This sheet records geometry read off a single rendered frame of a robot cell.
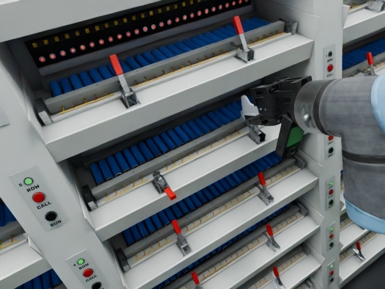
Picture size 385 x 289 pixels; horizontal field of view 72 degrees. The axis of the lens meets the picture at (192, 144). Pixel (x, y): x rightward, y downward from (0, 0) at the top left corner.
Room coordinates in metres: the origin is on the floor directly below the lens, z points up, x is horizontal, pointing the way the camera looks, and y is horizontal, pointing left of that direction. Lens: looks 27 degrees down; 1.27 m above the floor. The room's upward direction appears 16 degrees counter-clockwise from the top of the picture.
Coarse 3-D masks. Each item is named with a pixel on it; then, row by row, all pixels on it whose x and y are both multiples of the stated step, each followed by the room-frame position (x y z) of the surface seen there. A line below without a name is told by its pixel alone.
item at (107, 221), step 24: (168, 120) 0.66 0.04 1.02; (216, 144) 0.58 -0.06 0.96; (240, 144) 0.57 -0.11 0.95; (264, 144) 0.56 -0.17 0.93; (72, 168) 0.55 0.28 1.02; (168, 168) 0.54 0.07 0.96; (192, 168) 0.52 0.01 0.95; (216, 168) 0.51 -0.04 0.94; (240, 168) 0.55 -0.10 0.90; (120, 192) 0.49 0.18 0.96; (144, 192) 0.48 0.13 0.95; (192, 192) 0.50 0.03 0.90; (96, 216) 0.44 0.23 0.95; (120, 216) 0.43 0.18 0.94; (144, 216) 0.46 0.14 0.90
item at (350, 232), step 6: (342, 216) 0.76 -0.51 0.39; (348, 216) 0.76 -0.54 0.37; (342, 222) 0.75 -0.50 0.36; (348, 222) 0.75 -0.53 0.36; (354, 222) 0.74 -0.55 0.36; (342, 228) 0.72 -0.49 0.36; (348, 228) 0.72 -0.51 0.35; (354, 228) 0.72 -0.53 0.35; (360, 228) 0.72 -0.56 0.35; (342, 234) 0.71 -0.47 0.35; (348, 234) 0.70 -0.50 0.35; (354, 234) 0.70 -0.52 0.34; (360, 234) 0.70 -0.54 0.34; (342, 240) 0.69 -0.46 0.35; (348, 240) 0.68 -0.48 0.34; (354, 240) 0.68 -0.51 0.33; (342, 246) 0.64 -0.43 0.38; (348, 246) 0.68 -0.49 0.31
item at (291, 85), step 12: (276, 84) 0.48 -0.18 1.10; (288, 84) 0.46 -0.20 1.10; (300, 84) 0.43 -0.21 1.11; (252, 96) 0.52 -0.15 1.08; (264, 96) 0.48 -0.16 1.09; (276, 96) 0.47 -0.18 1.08; (288, 96) 0.44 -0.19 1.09; (264, 108) 0.49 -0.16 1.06; (276, 108) 0.47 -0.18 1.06; (288, 108) 0.45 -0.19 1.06; (276, 120) 0.46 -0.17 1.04
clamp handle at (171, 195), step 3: (159, 180) 0.47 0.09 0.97; (162, 180) 0.48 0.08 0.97; (159, 183) 0.47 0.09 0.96; (162, 183) 0.47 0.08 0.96; (165, 183) 0.47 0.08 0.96; (162, 186) 0.46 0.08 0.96; (165, 186) 0.46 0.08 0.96; (165, 189) 0.44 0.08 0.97; (168, 189) 0.44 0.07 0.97; (165, 192) 0.44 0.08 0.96; (168, 192) 0.43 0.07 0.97; (171, 192) 0.43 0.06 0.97; (168, 195) 0.42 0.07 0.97; (171, 195) 0.42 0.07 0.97; (174, 195) 0.42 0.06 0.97; (171, 198) 0.41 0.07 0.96; (174, 198) 0.41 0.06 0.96
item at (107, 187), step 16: (224, 128) 0.60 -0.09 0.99; (240, 128) 0.62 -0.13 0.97; (192, 144) 0.57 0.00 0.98; (208, 144) 0.58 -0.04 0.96; (160, 160) 0.54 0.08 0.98; (176, 160) 0.55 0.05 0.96; (128, 176) 0.51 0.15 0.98; (144, 176) 0.52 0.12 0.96; (96, 192) 0.48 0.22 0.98; (112, 192) 0.49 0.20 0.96
